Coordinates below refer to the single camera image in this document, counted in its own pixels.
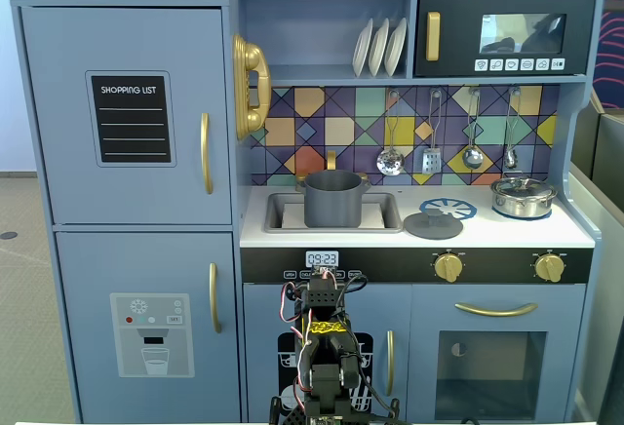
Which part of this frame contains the blue door with dishrack print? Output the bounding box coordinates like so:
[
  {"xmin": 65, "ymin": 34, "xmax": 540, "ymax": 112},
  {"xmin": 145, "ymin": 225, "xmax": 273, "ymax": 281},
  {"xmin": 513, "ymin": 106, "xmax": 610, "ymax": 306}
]
[{"xmin": 242, "ymin": 283, "xmax": 411, "ymax": 424}]

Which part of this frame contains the gold fridge door handle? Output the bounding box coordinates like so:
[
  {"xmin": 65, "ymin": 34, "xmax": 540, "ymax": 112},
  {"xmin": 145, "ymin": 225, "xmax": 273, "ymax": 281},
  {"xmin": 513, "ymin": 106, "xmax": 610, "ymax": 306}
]
[
  {"xmin": 199, "ymin": 111, "xmax": 215, "ymax": 196},
  {"xmin": 208, "ymin": 261, "xmax": 223, "ymax": 335}
]

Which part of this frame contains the black toy microwave door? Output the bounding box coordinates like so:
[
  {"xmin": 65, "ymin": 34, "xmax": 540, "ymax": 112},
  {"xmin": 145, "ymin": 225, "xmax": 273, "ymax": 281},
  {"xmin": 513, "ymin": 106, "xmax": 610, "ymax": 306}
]
[{"xmin": 412, "ymin": 0, "xmax": 597, "ymax": 79}]

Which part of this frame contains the gold toy phone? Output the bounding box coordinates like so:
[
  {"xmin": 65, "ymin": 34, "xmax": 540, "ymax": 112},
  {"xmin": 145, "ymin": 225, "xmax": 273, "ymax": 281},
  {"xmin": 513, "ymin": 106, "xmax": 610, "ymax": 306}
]
[{"xmin": 231, "ymin": 33, "xmax": 273, "ymax": 141}]

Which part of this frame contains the gold oven door handle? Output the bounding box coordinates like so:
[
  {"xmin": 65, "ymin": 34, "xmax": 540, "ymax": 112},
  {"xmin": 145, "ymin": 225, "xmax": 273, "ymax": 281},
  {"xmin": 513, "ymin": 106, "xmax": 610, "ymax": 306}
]
[{"xmin": 454, "ymin": 301, "xmax": 539, "ymax": 318}]

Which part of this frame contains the white plate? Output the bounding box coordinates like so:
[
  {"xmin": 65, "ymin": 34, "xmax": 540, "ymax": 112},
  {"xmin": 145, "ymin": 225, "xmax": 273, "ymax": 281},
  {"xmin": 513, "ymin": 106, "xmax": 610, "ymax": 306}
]
[
  {"xmin": 383, "ymin": 17, "xmax": 409, "ymax": 78},
  {"xmin": 351, "ymin": 18, "xmax": 375, "ymax": 79},
  {"xmin": 368, "ymin": 18, "xmax": 391, "ymax": 78}
]

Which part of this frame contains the gold toy faucet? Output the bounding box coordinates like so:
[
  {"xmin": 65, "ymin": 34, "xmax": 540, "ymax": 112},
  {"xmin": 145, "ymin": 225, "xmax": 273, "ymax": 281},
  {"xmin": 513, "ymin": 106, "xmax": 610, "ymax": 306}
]
[{"xmin": 294, "ymin": 150, "xmax": 371, "ymax": 192}]

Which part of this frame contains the gold dishwasher door handle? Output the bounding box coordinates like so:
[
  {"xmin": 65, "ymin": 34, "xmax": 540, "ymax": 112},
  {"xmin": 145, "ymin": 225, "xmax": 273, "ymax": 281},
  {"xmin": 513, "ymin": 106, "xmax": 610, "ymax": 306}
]
[{"xmin": 385, "ymin": 329, "xmax": 396, "ymax": 398}]

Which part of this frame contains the gray cooking pot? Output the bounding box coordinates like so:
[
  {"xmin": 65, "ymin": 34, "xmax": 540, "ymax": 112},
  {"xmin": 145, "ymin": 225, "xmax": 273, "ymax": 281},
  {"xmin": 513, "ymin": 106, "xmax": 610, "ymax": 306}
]
[{"xmin": 295, "ymin": 170, "xmax": 371, "ymax": 229}]

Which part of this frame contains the gray sink basin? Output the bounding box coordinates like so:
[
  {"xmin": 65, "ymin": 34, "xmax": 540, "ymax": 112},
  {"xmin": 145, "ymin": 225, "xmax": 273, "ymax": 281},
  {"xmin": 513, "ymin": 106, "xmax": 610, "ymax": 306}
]
[{"xmin": 264, "ymin": 191, "xmax": 404, "ymax": 235}]

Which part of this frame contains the metal slotted spoon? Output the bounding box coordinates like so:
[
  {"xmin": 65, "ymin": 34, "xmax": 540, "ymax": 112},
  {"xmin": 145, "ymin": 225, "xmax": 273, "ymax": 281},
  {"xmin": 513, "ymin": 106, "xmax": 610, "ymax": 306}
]
[{"xmin": 375, "ymin": 87, "xmax": 407, "ymax": 177}]

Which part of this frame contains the blue toy kitchen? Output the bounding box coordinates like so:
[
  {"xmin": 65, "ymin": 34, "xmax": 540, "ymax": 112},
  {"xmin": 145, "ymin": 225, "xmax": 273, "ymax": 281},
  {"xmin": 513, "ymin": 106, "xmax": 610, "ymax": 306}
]
[{"xmin": 9, "ymin": 0, "xmax": 605, "ymax": 424}]

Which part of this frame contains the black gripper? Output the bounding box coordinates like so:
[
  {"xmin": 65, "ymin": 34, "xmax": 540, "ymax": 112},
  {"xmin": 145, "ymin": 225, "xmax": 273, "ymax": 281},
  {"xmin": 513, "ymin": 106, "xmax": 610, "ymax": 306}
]
[{"xmin": 305, "ymin": 278, "xmax": 343, "ymax": 322}]

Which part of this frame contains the stainless steel pot lid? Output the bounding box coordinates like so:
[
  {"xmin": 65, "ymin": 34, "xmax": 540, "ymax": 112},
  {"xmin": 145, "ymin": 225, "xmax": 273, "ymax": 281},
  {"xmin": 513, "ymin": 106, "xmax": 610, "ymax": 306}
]
[{"xmin": 490, "ymin": 175, "xmax": 557, "ymax": 198}]

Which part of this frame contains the metal spatula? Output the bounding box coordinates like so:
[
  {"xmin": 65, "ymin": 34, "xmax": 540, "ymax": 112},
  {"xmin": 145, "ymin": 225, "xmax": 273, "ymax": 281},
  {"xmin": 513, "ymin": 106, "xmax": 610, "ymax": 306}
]
[{"xmin": 420, "ymin": 87, "xmax": 445, "ymax": 175}]

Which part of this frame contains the black camera cable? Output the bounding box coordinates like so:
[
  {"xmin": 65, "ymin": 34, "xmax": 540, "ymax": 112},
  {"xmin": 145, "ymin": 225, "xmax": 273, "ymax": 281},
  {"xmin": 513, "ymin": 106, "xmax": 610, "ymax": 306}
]
[{"xmin": 335, "ymin": 274, "xmax": 370, "ymax": 309}]

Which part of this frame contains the gold stove knob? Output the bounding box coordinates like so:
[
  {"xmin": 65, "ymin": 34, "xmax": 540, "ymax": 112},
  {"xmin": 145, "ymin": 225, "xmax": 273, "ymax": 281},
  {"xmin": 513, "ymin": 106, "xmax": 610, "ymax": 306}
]
[
  {"xmin": 431, "ymin": 249, "xmax": 465, "ymax": 284},
  {"xmin": 531, "ymin": 249, "xmax": 567, "ymax": 284}
]

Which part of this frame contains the digital clock display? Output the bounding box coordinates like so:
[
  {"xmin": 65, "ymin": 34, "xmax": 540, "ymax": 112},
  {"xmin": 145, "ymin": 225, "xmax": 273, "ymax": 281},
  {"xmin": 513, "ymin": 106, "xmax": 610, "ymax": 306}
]
[{"xmin": 305, "ymin": 250, "xmax": 340, "ymax": 269}]

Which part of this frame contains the small metal hanging utensil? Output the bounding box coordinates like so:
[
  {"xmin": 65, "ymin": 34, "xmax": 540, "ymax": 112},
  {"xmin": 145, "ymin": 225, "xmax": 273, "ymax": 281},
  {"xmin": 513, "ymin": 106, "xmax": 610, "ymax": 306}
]
[{"xmin": 503, "ymin": 85, "xmax": 522, "ymax": 171}]

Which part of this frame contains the metal ladle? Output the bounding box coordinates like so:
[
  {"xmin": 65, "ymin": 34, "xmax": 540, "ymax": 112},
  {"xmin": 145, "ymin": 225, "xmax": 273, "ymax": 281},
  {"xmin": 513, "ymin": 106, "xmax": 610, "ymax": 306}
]
[{"xmin": 461, "ymin": 86, "xmax": 485, "ymax": 171}]

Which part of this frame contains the black shopping list board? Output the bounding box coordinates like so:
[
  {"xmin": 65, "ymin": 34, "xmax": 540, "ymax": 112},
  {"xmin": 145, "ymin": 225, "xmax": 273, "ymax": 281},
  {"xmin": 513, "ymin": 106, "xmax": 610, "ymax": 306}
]
[{"xmin": 85, "ymin": 70, "xmax": 177, "ymax": 169}]

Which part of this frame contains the oven door with window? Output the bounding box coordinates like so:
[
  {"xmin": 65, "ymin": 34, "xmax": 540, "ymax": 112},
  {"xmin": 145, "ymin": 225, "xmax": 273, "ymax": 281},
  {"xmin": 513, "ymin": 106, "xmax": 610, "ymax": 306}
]
[{"xmin": 409, "ymin": 283, "xmax": 587, "ymax": 421}]

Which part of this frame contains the fridge door with ice dispenser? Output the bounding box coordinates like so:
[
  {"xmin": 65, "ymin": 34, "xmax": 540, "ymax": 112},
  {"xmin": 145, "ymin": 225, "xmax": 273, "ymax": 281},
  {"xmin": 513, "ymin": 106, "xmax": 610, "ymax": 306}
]
[{"xmin": 54, "ymin": 231, "xmax": 243, "ymax": 424}]

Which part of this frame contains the gray pot lid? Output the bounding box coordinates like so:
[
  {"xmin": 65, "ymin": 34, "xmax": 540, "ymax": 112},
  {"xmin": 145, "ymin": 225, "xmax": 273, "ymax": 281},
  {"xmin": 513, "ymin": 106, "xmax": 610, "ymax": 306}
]
[{"xmin": 403, "ymin": 209, "xmax": 464, "ymax": 241}]

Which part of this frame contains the light blue desk divider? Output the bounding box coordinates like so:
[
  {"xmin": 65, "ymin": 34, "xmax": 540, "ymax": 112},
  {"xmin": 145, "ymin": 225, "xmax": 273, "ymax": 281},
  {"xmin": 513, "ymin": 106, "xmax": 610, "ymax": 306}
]
[{"xmin": 567, "ymin": 161, "xmax": 624, "ymax": 425}]

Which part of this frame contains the fridge door with shopping list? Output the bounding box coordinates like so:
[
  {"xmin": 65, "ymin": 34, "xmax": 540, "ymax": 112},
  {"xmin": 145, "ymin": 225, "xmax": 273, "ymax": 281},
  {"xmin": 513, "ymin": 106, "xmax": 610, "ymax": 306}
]
[{"xmin": 19, "ymin": 5, "xmax": 233, "ymax": 225}]

